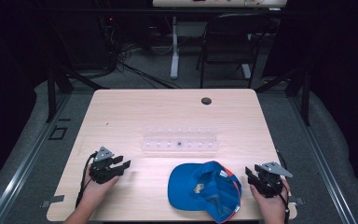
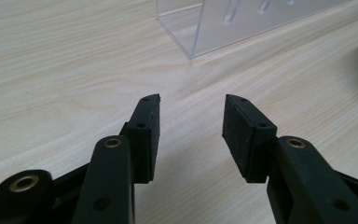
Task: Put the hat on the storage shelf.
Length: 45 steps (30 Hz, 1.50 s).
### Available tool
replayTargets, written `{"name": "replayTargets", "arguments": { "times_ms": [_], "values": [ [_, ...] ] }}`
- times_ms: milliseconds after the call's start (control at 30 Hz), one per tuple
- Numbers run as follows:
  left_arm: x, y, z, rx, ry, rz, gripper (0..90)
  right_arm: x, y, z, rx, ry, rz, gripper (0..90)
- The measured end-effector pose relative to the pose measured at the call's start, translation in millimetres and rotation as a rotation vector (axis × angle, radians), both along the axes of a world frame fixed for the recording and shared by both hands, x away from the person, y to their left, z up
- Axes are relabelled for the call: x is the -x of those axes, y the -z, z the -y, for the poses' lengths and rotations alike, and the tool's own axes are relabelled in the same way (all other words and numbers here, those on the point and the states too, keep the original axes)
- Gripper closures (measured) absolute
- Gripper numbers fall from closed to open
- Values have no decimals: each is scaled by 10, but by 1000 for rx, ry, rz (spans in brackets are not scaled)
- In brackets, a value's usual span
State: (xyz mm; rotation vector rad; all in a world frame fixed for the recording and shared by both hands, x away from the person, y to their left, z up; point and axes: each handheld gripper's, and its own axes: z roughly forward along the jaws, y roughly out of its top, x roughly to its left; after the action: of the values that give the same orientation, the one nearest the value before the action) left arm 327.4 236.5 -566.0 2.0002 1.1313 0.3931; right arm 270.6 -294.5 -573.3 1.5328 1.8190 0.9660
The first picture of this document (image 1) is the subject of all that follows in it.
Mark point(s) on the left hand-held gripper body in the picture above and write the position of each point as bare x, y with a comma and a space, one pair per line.
103, 169

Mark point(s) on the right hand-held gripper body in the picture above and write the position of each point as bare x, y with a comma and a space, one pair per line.
270, 182

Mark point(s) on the blue baseball cap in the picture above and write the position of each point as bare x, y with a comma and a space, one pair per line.
192, 186

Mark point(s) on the person's left hand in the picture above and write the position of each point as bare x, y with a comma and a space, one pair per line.
94, 193

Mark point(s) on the person's right hand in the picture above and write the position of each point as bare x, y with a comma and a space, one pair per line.
273, 207

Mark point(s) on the clear plastic rack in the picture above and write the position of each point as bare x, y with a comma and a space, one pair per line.
180, 144

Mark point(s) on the black table grommet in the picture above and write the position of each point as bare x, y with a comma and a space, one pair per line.
206, 100

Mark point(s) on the black metal stand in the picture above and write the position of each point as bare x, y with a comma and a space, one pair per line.
306, 99
52, 93

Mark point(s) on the black folding chair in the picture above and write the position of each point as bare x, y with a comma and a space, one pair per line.
230, 34

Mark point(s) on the white background desk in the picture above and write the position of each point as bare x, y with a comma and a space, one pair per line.
199, 3

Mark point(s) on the grey table edge bracket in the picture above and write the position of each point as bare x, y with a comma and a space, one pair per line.
299, 201

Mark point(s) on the grey metal floor rail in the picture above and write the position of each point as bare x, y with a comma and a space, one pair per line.
326, 168
21, 165

